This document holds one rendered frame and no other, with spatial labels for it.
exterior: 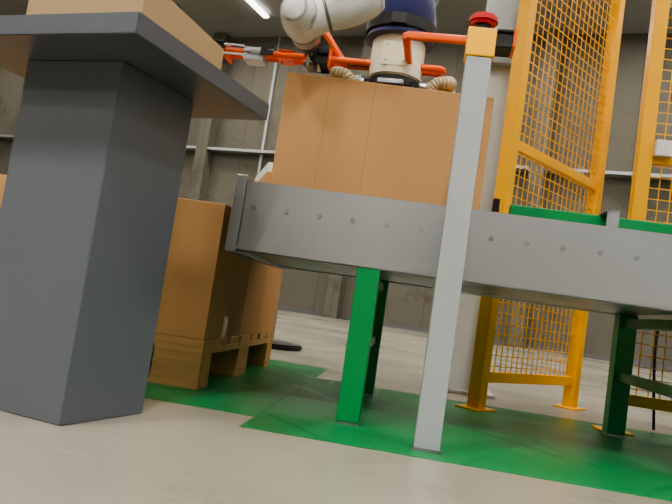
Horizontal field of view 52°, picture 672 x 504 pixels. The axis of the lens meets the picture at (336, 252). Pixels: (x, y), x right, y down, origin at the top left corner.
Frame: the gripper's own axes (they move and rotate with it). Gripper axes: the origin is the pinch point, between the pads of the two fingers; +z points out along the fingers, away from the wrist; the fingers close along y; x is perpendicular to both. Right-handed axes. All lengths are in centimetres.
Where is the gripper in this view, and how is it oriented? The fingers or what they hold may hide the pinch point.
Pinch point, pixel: (316, 60)
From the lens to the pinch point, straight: 230.8
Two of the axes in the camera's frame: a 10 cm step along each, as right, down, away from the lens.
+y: -1.4, 9.9, -0.6
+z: 1.1, 0.7, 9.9
